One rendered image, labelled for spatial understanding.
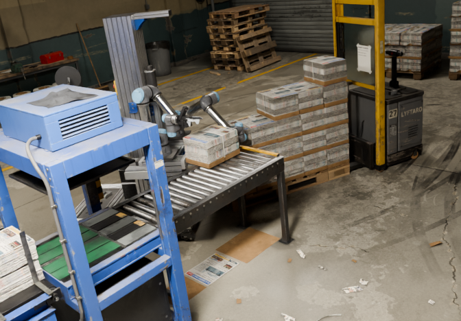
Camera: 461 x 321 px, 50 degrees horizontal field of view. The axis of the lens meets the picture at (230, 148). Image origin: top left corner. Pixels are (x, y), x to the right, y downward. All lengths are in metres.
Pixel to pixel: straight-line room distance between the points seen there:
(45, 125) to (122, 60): 1.91
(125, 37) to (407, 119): 3.15
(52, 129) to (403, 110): 3.97
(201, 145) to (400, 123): 2.54
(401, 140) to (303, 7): 7.20
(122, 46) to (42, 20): 6.52
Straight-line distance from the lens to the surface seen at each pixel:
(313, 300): 3.80
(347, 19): 5.59
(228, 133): 4.11
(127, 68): 4.46
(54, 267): 3.18
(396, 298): 3.86
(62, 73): 3.53
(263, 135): 4.89
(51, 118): 2.69
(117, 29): 4.43
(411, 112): 5.78
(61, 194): 2.59
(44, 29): 10.89
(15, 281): 3.03
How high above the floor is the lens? 2.37
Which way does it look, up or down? 21 degrees down
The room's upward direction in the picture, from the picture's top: 7 degrees counter-clockwise
